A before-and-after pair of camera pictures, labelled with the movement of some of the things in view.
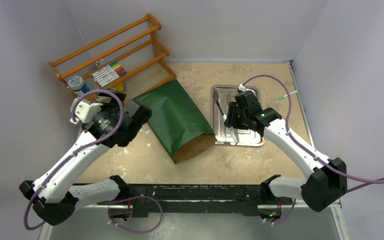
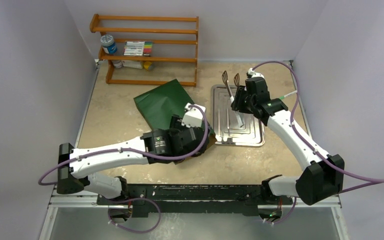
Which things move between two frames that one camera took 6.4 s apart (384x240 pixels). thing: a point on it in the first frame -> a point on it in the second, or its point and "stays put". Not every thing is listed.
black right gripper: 233,117 -> 237,100
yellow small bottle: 120,87 -> 146,64
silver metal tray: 221,95 stays put
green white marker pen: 282,97 stays put
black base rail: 234,198 stays put
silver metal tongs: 235,135 -> 225,78
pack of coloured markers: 108,73 -> 138,48
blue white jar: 77,85 -> 108,43
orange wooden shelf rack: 128,59 -> 111,58
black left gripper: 124,96 -> 177,127
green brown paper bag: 175,123 stays put
